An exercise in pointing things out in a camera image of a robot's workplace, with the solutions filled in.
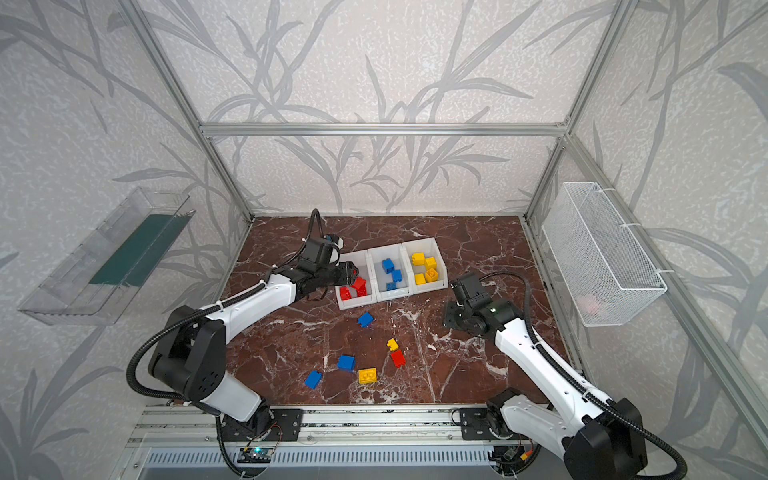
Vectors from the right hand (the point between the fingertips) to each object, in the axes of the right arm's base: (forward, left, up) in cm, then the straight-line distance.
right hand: (449, 307), depth 82 cm
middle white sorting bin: (+24, +15, -7) cm, 29 cm away
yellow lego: (+23, +8, -8) cm, 25 cm away
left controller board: (-33, +49, -13) cm, 60 cm away
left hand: (+14, +27, +1) cm, 31 cm away
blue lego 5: (+13, +17, -11) cm, 24 cm away
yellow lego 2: (+16, +3, -9) cm, 19 cm away
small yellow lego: (-6, +16, -11) cm, 21 cm away
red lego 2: (+10, +26, -10) cm, 30 cm away
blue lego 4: (+17, +15, -11) cm, 25 cm away
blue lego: (-16, +38, -11) cm, 42 cm away
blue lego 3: (+21, +18, -10) cm, 29 cm away
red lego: (-10, +14, -12) cm, 21 cm away
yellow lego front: (-15, +23, -11) cm, 30 cm away
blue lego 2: (-11, +29, -12) cm, 33 cm away
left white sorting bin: (+21, +27, -8) cm, 35 cm away
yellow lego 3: (+15, +7, -9) cm, 19 cm away
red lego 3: (+13, +28, -10) cm, 32 cm away
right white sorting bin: (+28, +3, -9) cm, 30 cm away
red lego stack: (+9, +31, -8) cm, 34 cm away
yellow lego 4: (+21, +4, -9) cm, 23 cm away
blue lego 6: (+1, +25, -12) cm, 27 cm away
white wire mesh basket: (-3, -29, +23) cm, 37 cm away
